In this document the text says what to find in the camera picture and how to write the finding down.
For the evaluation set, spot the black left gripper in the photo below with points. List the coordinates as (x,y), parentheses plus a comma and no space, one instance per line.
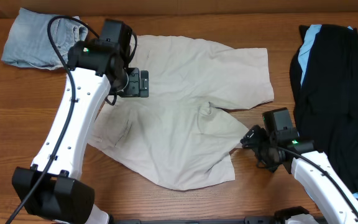
(140,83)

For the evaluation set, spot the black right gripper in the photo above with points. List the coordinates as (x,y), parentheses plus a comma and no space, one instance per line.
(253,139)

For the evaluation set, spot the beige khaki shorts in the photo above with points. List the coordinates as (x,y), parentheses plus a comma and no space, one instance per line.
(180,136)

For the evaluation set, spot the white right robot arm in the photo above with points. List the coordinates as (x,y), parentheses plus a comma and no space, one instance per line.
(308,166)

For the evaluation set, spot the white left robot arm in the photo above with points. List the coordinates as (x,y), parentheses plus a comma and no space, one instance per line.
(51,188)

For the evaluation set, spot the black and blue garment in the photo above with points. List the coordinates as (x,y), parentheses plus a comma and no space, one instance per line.
(324,82)

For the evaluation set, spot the folded light blue jeans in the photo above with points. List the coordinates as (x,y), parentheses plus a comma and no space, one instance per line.
(28,45)

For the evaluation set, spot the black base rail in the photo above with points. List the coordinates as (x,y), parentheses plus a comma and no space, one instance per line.
(246,220)

